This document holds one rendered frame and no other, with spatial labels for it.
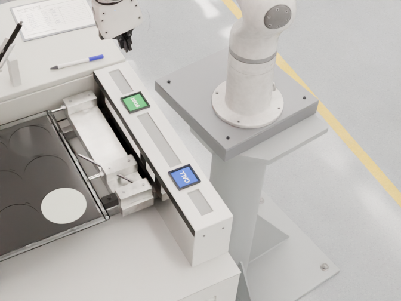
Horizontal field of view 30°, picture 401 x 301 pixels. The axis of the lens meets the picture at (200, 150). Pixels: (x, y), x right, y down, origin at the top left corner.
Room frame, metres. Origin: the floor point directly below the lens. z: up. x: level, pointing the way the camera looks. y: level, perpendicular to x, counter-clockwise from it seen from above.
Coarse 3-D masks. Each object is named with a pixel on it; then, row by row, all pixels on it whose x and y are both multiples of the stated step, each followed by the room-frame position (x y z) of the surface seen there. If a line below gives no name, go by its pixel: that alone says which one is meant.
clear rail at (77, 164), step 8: (48, 112) 1.28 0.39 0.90; (56, 120) 1.26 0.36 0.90; (56, 128) 1.23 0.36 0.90; (64, 136) 1.21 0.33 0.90; (64, 144) 1.19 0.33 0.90; (72, 152) 1.16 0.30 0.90; (72, 160) 1.14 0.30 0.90; (80, 168) 1.11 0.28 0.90; (88, 184) 1.07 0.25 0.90; (96, 192) 1.05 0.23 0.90; (96, 200) 1.02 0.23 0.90; (104, 208) 1.00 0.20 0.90
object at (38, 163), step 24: (48, 120) 1.26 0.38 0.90; (0, 144) 1.17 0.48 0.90; (24, 144) 1.18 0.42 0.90; (48, 144) 1.18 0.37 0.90; (0, 168) 1.09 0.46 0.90; (24, 168) 1.10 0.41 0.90; (48, 168) 1.11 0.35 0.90; (72, 168) 1.11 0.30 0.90; (0, 192) 1.03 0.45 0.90; (24, 192) 1.03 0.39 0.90; (48, 192) 1.04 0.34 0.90; (0, 216) 0.96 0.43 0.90; (24, 216) 0.97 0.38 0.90; (96, 216) 0.98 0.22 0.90; (0, 240) 0.90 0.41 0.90; (24, 240) 0.90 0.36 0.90
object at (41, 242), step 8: (104, 216) 0.98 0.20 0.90; (88, 224) 0.96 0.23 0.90; (96, 224) 0.96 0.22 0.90; (64, 232) 0.93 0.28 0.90; (72, 232) 0.93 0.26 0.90; (40, 240) 0.90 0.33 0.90; (48, 240) 0.91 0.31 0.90; (56, 240) 0.91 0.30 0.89; (24, 248) 0.88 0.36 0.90; (32, 248) 0.88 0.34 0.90; (0, 256) 0.85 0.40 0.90; (8, 256) 0.86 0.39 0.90
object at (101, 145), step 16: (64, 112) 1.33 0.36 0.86; (80, 112) 1.31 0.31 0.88; (96, 112) 1.32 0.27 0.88; (80, 128) 1.26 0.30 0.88; (96, 128) 1.26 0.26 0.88; (96, 144) 1.21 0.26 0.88; (112, 144) 1.22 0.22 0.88; (96, 160) 1.16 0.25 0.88; (112, 160) 1.16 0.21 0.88; (128, 176) 1.12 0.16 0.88; (112, 192) 1.07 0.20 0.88; (128, 208) 1.03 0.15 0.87
